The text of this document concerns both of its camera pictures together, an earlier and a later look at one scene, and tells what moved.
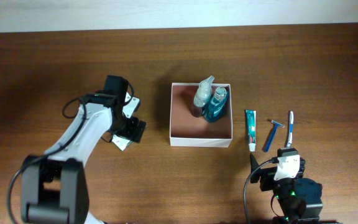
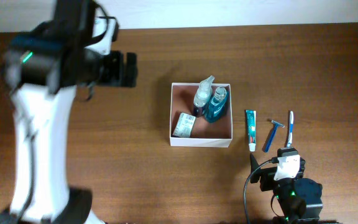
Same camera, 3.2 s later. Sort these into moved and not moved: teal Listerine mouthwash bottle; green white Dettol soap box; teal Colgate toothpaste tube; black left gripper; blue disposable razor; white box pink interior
Moved: black left gripper; green white Dettol soap box
Not moved: blue disposable razor; white box pink interior; teal Listerine mouthwash bottle; teal Colgate toothpaste tube
